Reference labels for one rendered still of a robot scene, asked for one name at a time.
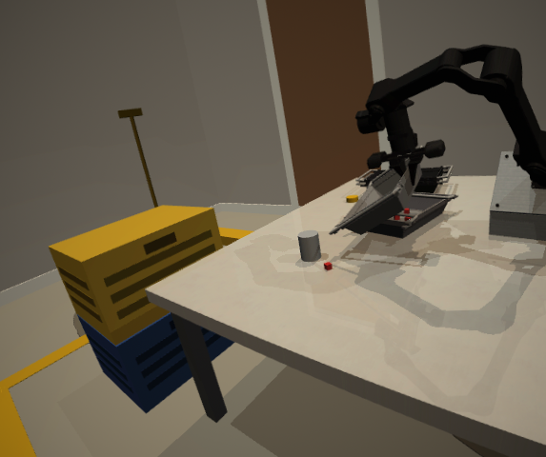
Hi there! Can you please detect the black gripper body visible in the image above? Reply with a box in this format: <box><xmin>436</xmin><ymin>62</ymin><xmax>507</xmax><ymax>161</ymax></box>
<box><xmin>368</xmin><ymin>125</ymin><xmax>446</xmax><ymax>169</ymax></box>

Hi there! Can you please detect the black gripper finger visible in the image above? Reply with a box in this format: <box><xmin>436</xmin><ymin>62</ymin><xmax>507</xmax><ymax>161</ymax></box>
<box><xmin>389</xmin><ymin>159</ymin><xmax>407</xmax><ymax>177</ymax></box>
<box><xmin>408</xmin><ymin>154</ymin><xmax>423</xmax><ymax>185</ymax></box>

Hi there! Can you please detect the grey cylinder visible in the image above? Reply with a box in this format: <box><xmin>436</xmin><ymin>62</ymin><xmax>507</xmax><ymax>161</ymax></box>
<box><xmin>297</xmin><ymin>230</ymin><xmax>321</xmax><ymax>262</ymax></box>

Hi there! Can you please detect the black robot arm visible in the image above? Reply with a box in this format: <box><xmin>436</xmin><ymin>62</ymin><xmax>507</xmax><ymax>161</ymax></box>
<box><xmin>355</xmin><ymin>44</ymin><xmax>546</xmax><ymax>189</ymax></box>

